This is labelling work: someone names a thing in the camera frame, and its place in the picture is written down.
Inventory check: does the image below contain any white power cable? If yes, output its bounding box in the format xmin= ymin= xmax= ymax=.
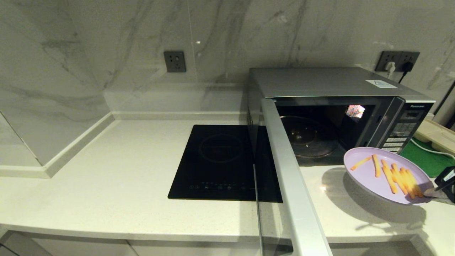
xmin=411 ymin=138 xmax=455 ymax=159

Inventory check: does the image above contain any black induction cooktop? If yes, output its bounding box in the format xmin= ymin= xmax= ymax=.
xmin=168 ymin=124 xmax=283 ymax=203

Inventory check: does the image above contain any green plastic tray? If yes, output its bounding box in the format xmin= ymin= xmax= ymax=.
xmin=400 ymin=139 xmax=455 ymax=178

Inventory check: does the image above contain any grey single wall socket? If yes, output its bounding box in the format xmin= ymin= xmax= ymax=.
xmin=164 ymin=51 xmax=187 ymax=73

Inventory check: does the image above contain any black glass microwave door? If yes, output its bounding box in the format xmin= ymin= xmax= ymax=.
xmin=253 ymin=98 xmax=333 ymax=256

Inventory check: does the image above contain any beige power strip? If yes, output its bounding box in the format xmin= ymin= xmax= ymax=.
xmin=414 ymin=119 xmax=455 ymax=153

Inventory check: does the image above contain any silver microwave oven body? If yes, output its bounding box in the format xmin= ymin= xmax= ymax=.
xmin=248 ymin=67 xmax=436 ymax=167

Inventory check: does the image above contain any black plug with cable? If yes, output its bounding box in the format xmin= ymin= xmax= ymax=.
xmin=399 ymin=62 xmax=415 ymax=85

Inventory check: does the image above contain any grey double wall socket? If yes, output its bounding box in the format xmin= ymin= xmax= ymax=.
xmin=376 ymin=51 xmax=421 ymax=72

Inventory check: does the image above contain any purple plate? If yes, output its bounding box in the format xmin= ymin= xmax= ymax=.
xmin=343 ymin=147 xmax=434 ymax=206

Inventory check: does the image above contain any white sticker label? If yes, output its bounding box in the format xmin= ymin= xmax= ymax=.
xmin=365 ymin=79 xmax=398 ymax=89

